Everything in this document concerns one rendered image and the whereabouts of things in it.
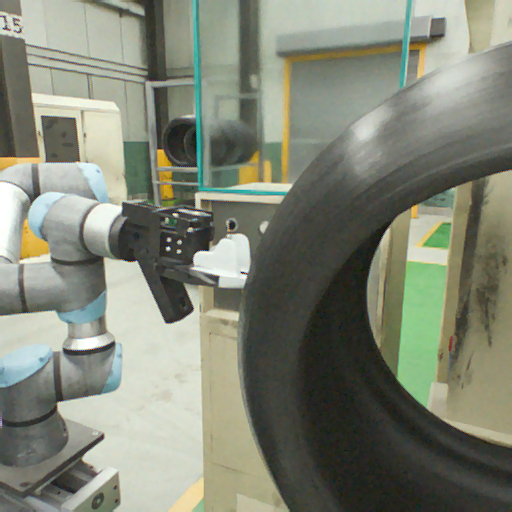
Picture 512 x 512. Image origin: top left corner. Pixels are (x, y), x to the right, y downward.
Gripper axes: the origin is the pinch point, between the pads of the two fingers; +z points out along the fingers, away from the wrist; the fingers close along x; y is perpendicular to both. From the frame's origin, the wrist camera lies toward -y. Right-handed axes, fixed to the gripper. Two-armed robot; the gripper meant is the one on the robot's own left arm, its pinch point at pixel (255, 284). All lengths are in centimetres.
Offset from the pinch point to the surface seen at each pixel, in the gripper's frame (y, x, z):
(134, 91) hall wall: 39, 895, -742
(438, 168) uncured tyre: 17.6, -12.8, 18.6
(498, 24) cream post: 34.7, 28.3, 19.0
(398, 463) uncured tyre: -26.1, 12.5, 20.5
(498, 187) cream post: 13.5, 28.4, 24.5
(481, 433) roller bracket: -25.3, 26.7, 31.3
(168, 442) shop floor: -135, 111, -82
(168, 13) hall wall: 218, 970, -709
